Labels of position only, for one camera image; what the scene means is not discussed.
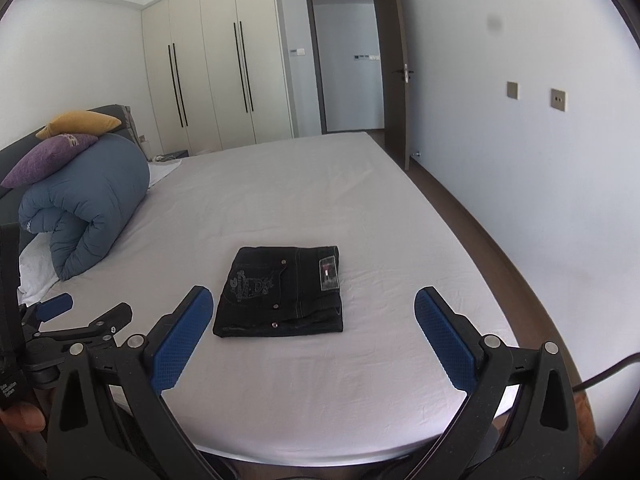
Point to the yellow pillow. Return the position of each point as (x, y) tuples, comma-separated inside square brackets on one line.
[(80, 122)]

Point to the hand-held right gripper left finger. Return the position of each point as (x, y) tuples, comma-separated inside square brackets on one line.
[(182, 340)]

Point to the person's left hand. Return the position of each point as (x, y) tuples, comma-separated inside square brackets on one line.
[(20, 419)]

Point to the brown door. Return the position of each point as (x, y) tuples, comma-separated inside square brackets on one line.
[(392, 35)]

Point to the dark nightstand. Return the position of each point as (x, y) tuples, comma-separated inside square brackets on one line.
[(177, 153)]

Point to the bed with white sheet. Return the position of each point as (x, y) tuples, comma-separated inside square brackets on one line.
[(325, 200)]

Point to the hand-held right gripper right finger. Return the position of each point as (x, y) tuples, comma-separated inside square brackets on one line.
[(445, 340)]

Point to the white crumpled cloth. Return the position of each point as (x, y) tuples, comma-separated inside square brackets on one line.
[(35, 270)]

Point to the black denim pants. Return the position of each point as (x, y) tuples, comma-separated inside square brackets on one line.
[(280, 300)]

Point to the white pillow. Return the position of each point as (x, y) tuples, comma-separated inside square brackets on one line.
[(162, 172)]

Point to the purple pillow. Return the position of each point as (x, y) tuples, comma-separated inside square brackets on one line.
[(45, 160)]

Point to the grey wall socket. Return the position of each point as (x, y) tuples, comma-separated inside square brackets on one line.
[(512, 90), (558, 100)]

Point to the cream wardrobe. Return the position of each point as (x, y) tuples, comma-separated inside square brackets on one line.
[(215, 60)]

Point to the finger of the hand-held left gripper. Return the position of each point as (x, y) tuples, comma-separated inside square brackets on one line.
[(100, 322), (55, 306)]

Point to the blue rolled quilt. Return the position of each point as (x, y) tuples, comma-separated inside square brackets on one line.
[(90, 200)]

